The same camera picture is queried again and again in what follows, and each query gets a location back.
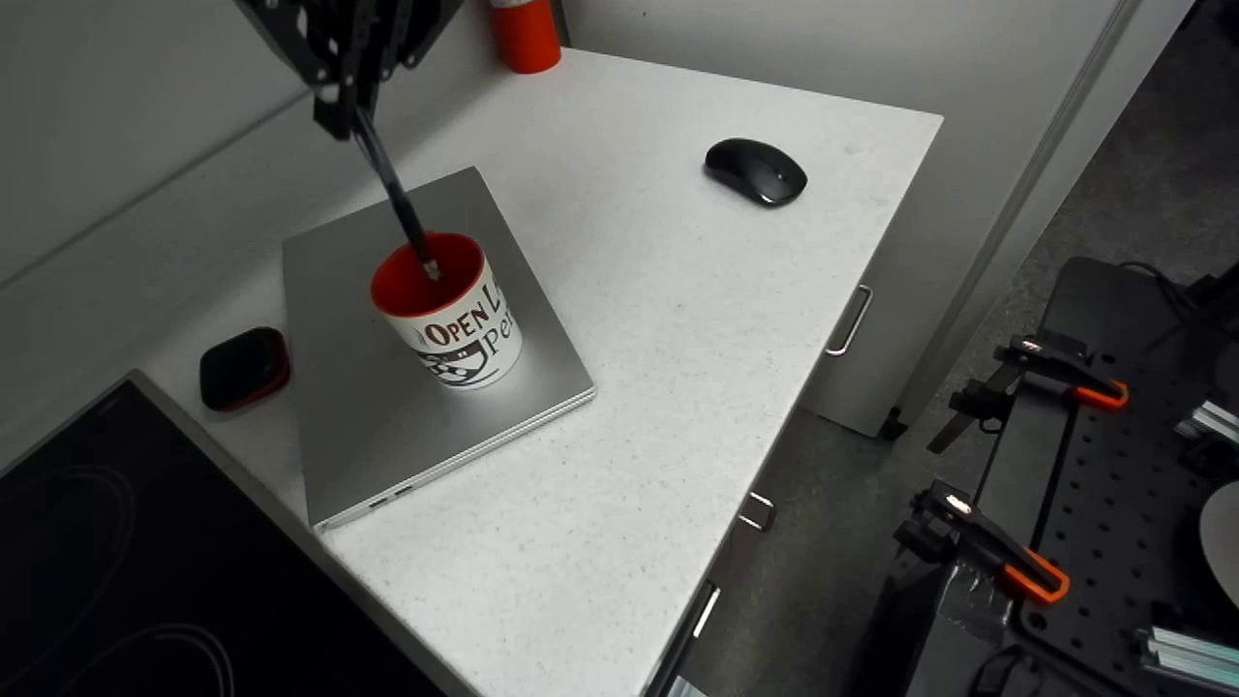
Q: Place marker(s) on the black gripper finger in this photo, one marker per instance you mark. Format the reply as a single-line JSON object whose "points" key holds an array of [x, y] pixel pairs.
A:
{"points": [[334, 114], [369, 96]]}

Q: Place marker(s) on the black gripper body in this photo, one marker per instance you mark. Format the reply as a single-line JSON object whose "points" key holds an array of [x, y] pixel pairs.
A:
{"points": [[340, 30]]}

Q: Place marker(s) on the dark thin utensil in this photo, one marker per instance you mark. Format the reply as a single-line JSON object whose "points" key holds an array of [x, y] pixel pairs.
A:
{"points": [[398, 195]]}

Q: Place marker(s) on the orange cup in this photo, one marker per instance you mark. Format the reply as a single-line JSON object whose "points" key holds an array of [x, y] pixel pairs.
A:
{"points": [[524, 32]]}

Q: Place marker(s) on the white mug with red inside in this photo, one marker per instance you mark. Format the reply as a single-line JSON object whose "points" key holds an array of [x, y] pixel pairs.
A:
{"points": [[466, 339]]}

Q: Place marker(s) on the small black case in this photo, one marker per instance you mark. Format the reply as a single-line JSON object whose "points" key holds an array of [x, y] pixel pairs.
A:
{"points": [[244, 370]]}

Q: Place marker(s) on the silver laptop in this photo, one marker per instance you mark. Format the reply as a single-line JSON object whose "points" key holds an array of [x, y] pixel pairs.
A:
{"points": [[387, 429]]}

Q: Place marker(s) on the black computer mouse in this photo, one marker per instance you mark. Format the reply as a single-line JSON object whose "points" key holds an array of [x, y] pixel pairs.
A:
{"points": [[755, 174]]}

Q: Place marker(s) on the black induction cooktop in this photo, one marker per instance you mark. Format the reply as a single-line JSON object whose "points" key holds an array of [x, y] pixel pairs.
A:
{"points": [[155, 566]]}

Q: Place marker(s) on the black perforated workbench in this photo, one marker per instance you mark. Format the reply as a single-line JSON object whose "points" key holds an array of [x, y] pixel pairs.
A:
{"points": [[1126, 516]]}

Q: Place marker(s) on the small silver metal part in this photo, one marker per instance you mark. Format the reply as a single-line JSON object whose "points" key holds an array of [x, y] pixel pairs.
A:
{"points": [[1213, 419]]}

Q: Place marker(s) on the white round plate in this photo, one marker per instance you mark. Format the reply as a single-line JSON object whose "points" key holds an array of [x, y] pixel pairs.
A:
{"points": [[1224, 543]]}

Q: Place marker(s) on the pale green flat part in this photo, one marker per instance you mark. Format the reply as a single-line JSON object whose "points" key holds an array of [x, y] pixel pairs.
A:
{"points": [[1193, 658]]}

